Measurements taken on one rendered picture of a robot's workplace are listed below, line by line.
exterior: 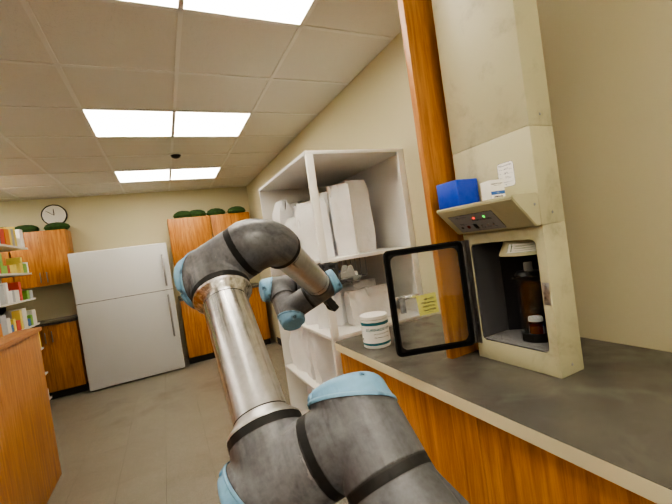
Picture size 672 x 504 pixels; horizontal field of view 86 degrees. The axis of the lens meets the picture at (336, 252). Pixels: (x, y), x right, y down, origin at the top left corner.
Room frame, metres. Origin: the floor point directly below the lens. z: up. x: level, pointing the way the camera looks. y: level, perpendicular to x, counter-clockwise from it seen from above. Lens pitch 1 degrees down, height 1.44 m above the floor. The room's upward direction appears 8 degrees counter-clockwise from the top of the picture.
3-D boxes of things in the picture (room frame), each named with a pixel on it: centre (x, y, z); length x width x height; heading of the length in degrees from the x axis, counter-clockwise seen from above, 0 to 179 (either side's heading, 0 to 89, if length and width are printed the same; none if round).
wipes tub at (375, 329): (1.71, -0.13, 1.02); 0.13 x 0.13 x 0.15
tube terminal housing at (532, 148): (1.28, -0.67, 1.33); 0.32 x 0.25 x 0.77; 25
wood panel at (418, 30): (1.50, -0.60, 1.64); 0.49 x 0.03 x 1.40; 115
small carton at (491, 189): (1.16, -0.52, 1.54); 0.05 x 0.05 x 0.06; 11
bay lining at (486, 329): (1.28, -0.67, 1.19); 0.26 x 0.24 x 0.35; 25
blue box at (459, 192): (1.30, -0.46, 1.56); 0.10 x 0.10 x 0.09; 25
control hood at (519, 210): (1.21, -0.50, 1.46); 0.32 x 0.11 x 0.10; 25
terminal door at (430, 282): (1.35, -0.32, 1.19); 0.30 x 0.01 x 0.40; 94
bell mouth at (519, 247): (1.26, -0.65, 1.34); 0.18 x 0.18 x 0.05
